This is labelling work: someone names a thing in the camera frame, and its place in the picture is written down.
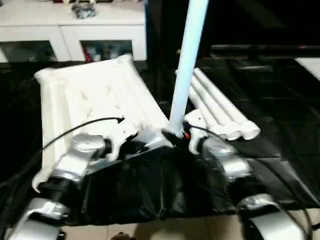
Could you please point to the white plastic table leg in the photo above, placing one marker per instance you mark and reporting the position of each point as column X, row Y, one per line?
column 219, row 112
column 213, row 122
column 190, row 50
column 226, row 100

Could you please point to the white plastic table top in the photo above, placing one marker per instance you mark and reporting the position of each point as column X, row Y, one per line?
column 87, row 95

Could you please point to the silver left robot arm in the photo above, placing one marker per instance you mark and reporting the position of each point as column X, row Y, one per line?
column 75, row 155

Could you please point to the small tan label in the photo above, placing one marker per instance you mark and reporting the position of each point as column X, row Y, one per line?
column 178, row 51

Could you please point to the black mat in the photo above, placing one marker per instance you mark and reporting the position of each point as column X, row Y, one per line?
column 275, row 112

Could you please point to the long black bar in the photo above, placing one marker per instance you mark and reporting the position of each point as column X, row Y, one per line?
column 262, row 48

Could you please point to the flat white board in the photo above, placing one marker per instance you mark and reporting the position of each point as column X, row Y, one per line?
column 310, row 67

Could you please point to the black plastic bag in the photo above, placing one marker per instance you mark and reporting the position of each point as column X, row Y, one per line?
column 83, row 11

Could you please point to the white cabinet with glass doors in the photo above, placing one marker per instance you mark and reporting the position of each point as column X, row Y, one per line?
column 37, row 27

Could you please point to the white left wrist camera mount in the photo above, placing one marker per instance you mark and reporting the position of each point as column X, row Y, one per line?
column 122, row 135

